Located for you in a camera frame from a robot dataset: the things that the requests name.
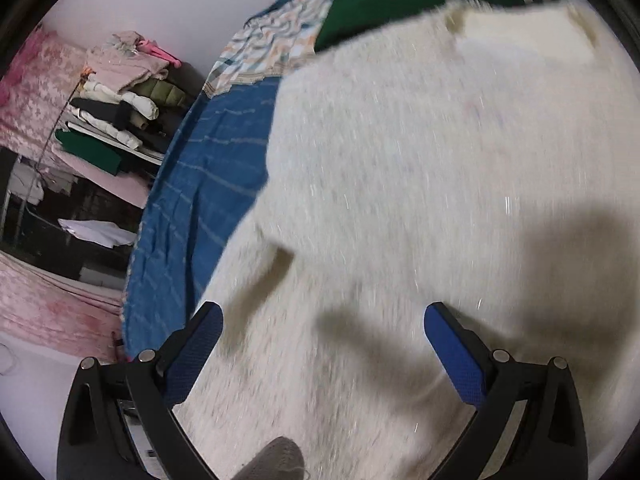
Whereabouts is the white cloth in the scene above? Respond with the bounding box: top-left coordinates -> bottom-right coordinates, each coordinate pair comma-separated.
57,218 -> 138,249

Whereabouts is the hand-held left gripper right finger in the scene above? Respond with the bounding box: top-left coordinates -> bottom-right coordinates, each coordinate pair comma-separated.
424,302 -> 589,480

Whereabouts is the pink blanket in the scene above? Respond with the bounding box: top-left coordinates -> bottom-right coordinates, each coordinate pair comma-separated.
0,250 -> 126,365

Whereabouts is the plaid patterned cloth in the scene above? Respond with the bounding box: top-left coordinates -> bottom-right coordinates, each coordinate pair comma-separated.
202,0 -> 358,98

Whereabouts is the cream fuzzy sweater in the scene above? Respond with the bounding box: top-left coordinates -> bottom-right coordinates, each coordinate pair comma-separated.
172,0 -> 632,480

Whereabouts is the grey shoe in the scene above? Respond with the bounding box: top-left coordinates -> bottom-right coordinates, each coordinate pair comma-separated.
230,436 -> 307,480

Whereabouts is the pink floral curtain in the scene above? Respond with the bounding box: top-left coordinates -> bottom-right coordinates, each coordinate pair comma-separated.
0,27 -> 91,171

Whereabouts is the pile of folded clothes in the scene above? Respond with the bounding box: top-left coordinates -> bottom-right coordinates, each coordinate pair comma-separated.
54,31 -> 208,177

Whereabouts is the blue striped bed sheet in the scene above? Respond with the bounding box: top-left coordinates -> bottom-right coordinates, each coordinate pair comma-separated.
120,77 -> 286,361

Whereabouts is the green folded garment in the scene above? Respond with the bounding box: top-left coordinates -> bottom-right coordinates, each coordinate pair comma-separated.
54,129 -> 125,177

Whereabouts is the pink hanger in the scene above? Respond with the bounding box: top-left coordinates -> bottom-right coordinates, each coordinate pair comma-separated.
137,40 -> 183,68

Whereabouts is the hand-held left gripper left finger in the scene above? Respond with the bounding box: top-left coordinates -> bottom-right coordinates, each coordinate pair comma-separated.
57,302 -> 224,480

